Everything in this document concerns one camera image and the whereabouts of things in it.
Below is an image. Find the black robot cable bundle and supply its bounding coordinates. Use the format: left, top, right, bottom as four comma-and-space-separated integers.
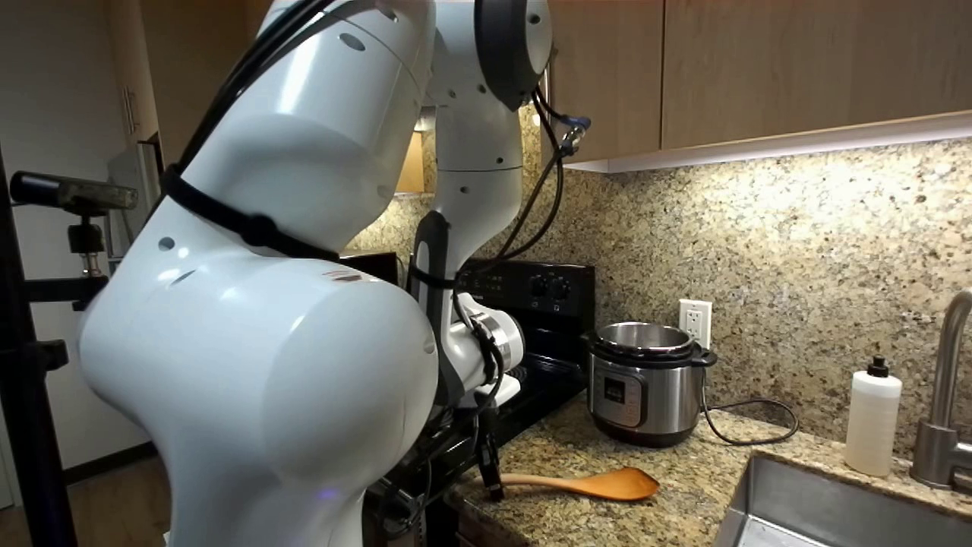
164, 0, 594, 308

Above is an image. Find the steel faucet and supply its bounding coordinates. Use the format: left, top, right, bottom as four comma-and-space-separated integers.
909, 291, 972, 489

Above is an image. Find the black electric stove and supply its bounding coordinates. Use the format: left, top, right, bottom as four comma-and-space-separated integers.
344, 251, 599, 435

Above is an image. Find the wooden upper cabinet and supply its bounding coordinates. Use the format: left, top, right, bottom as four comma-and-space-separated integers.
141, 0, 972, 178

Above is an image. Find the wooden cooking spoon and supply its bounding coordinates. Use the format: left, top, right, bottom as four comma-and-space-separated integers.
499, 466, 663, 507

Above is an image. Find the steel sink basin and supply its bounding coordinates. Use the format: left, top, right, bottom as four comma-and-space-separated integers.
712, 451, 972, 547

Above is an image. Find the black rice cooker cord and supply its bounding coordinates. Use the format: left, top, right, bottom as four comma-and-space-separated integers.
697, 396, 804, 451

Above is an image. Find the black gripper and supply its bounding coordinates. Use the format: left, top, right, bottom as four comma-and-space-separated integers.
441, 388, 511, 507

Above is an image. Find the black camera tripod stand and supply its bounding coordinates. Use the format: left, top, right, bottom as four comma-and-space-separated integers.
0, 150, 141, 547

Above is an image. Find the steel and black rice cooker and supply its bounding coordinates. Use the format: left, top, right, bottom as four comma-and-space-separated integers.
581, 318, 721, 451

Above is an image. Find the white wall outlet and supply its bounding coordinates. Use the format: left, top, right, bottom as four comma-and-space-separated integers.
678, 295, 718, 351

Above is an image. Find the white soap bottle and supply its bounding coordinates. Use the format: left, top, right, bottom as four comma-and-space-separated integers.
845, 355, 906, 481

